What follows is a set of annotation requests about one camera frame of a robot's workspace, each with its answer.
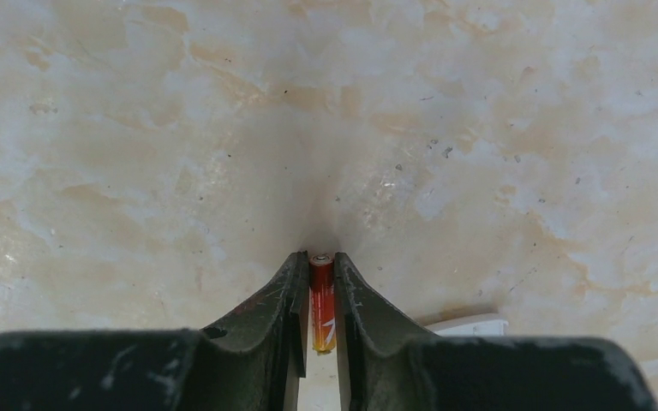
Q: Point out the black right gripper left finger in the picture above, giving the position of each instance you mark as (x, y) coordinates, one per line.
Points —
(252, 358)

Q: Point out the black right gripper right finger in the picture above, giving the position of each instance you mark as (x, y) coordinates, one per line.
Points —
(387, 361)

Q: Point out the white battery cover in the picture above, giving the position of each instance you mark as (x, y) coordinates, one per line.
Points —
(480, 325)

